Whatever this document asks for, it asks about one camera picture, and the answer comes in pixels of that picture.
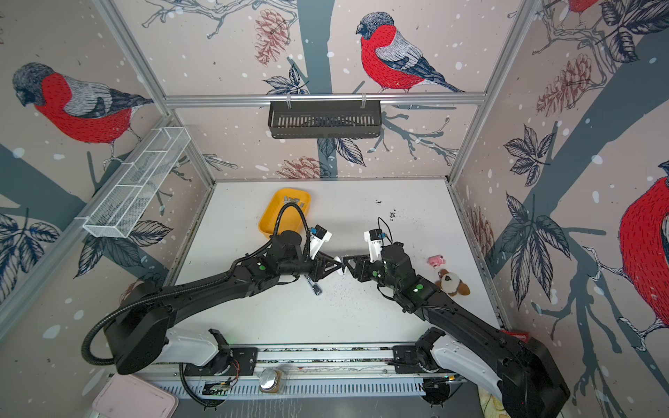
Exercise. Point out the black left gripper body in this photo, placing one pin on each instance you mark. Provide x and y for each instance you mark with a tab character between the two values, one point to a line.
316	270

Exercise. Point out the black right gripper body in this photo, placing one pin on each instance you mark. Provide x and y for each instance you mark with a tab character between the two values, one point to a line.
365	267

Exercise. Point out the blue mini stapler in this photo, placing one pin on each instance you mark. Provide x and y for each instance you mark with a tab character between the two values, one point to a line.
315	287

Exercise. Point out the white mini stapler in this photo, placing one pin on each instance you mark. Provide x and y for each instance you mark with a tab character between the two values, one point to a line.
341	266

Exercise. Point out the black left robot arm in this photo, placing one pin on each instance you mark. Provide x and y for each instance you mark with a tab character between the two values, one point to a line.
134	335

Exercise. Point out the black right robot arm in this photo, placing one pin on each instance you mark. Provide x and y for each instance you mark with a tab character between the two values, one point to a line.
522	374

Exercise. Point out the staple strips in tray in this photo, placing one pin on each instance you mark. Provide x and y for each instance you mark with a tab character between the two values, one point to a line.
297	201

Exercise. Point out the pink pig toy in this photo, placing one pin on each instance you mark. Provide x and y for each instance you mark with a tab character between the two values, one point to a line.
436	261

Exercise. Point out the brown plush dog toy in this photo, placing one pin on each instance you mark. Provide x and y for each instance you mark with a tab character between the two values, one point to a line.
451	283

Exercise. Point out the silver round knob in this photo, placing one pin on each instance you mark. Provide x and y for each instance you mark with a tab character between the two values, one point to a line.
270	380

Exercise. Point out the cassava chips bag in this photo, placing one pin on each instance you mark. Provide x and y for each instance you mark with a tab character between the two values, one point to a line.
491	406

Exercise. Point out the pink lid box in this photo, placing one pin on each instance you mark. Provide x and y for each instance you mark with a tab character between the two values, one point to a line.
129	396

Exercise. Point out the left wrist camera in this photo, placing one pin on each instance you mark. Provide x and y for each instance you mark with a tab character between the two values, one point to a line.
318	236

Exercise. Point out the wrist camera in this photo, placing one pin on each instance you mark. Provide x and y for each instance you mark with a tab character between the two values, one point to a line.
374	238
318	236

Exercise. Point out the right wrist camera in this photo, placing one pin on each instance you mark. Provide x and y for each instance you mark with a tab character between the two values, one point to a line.
374	238

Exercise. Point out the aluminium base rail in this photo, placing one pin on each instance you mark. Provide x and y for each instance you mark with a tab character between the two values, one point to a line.
319	371

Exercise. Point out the black wall basket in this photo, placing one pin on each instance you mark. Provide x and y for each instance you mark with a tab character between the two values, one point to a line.
325	120

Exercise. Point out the white wire mesh shelf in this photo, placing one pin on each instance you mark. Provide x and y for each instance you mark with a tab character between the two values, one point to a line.
121	209

